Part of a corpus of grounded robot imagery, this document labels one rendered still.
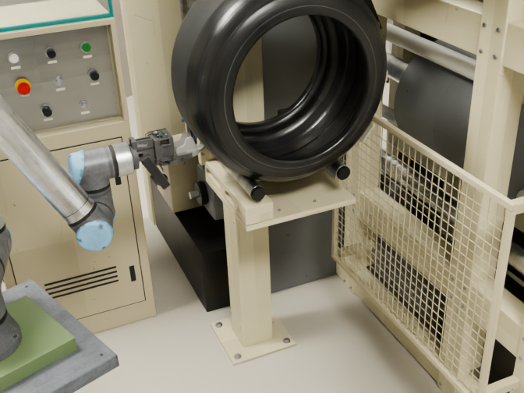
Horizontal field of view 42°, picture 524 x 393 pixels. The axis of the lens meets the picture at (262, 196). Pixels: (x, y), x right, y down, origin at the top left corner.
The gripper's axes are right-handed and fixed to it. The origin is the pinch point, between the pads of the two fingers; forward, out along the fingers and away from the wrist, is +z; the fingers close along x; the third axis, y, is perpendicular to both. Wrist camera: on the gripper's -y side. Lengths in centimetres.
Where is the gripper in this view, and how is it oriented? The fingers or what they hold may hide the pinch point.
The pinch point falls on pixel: (200, 149)
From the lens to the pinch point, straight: 198.5
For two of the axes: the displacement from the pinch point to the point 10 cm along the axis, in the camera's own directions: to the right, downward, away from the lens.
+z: 9.2, -2.2, 3.3
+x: -4.0, -4.3, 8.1
